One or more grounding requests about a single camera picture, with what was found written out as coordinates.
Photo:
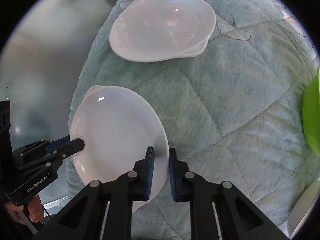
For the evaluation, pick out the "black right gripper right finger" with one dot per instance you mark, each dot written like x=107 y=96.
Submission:
x=217 y=211

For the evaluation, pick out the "light blue quilted tablecloth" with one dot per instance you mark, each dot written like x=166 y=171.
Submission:
x=235 y=111

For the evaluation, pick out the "green plastic bowl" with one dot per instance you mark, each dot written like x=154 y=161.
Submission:
x=310 y=114

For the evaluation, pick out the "white plate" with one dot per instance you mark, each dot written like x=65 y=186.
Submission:
x=159 y=30
x=117 y=126

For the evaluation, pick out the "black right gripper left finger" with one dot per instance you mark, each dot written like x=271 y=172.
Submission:
x=104 y=210

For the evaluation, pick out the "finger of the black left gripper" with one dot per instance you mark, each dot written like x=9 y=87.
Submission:
x=72 y=147
x=58 y=143

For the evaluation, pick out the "white ceramic bowl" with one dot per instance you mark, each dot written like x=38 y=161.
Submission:
x=302 y=209

